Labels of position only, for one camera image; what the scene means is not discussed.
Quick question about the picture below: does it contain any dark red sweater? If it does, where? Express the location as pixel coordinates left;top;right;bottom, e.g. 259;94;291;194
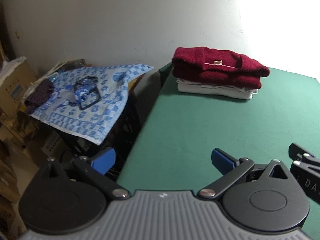
172;46;270;90

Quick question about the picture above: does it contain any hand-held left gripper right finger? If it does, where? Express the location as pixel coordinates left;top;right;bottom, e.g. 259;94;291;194
197;148;290;200

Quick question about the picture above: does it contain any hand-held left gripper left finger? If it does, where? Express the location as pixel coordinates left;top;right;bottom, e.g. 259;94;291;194
41;147;130;200

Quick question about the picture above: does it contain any large cardboard box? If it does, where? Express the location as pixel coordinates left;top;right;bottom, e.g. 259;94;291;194
0;56;38;120

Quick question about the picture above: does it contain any green table cloth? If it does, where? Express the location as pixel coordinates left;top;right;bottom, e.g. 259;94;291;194
116;64;320;205

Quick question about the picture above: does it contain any blue patterned belt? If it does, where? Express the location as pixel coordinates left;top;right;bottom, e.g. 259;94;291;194
74;76;102;110

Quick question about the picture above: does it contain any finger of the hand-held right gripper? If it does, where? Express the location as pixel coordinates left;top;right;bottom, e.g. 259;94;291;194
289;142;320;167

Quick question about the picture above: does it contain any low cardboard box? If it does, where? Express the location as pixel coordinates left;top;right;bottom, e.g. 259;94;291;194
0;140;42;203

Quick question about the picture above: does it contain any white folded shirt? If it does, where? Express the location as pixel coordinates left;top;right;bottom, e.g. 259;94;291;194
176;79;259;101

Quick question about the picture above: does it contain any blue flower patterned cloth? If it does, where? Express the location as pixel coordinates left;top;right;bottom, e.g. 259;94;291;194
29;64;155;145

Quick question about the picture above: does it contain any bundle of pale sticks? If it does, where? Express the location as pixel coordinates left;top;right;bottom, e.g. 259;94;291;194
34;59;87;85

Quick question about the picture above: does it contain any dark purple patterned tie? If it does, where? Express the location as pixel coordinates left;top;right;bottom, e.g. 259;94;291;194
24;79;56;113

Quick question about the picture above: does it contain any small white box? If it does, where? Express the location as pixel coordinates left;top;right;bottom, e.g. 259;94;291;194
40;130;68;157

